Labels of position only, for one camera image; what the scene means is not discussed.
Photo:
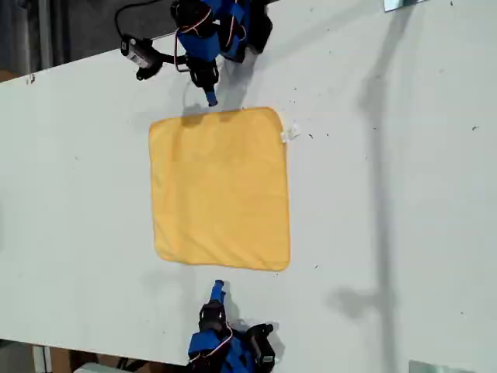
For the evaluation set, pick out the yellow square towel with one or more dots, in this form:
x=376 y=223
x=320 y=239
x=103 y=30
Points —
x=219 y=190

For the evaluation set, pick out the white container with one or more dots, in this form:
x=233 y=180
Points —
x=95 y=369

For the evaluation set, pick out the white table leg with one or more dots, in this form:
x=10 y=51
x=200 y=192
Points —
x=40 y=361

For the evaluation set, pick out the brown cardboard piece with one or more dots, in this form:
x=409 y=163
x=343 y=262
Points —
x=7 y=75

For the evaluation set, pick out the black camera stalk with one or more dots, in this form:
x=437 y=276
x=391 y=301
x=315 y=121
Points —
x=163 y=60

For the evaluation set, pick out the black camera box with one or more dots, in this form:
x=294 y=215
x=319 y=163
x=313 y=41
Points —
x=136 y=50
x=262 y=342

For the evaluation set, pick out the grey metal post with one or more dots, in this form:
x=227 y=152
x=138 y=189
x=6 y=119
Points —
x=44 y=35

